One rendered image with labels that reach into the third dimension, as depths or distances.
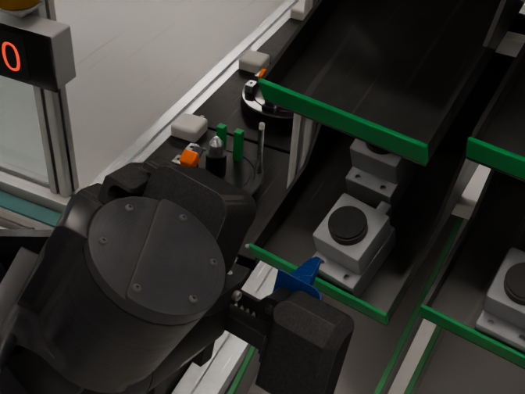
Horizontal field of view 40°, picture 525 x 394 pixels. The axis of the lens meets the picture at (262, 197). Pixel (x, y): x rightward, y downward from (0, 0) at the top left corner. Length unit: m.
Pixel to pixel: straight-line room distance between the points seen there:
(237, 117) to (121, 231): 0.94
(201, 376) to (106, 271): 0.58
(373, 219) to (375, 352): 0.20
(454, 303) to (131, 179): 0.33
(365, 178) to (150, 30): 1.16
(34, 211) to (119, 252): 0.81
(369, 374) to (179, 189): 0.42
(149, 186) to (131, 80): 1.17
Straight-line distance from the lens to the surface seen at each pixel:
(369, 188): 0.62
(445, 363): 0.74
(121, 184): 0.37
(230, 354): 0.86
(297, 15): 1.54
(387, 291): 0.61
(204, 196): 0.35
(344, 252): 0.56
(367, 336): 0.73
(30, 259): 0.33
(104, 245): 0.27
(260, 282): 0.93
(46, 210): 1.08
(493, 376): 0.73
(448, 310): 0.61
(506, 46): 0.58
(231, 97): 1.26
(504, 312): 0.57
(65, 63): 0.90
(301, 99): 0.51
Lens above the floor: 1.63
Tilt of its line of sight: 39 degrees down
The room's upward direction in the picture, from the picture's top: 4 degrees clockwise
